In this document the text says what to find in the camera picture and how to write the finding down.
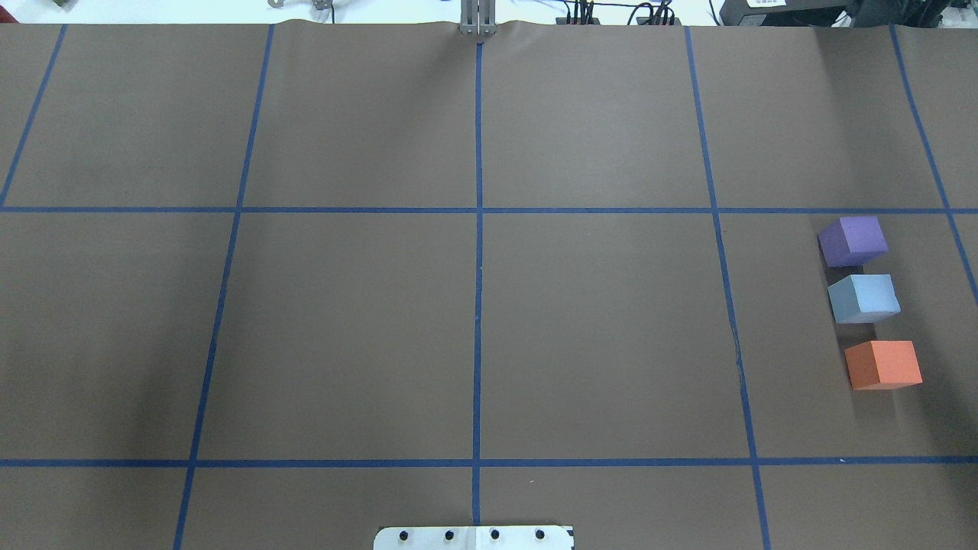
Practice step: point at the orange foam block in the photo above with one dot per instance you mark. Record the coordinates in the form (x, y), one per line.
(882, 365)

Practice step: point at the aluminium frame post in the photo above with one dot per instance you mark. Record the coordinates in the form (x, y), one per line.
(478, 17)

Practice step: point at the purple foam block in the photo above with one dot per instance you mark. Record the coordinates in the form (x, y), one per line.
(852, 241)

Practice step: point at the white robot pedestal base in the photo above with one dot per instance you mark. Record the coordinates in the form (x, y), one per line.
(475, 537)

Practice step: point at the light blue foam block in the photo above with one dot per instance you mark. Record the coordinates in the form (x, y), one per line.
(863, 299)

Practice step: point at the black box device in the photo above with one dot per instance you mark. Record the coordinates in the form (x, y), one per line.
(781, 13)

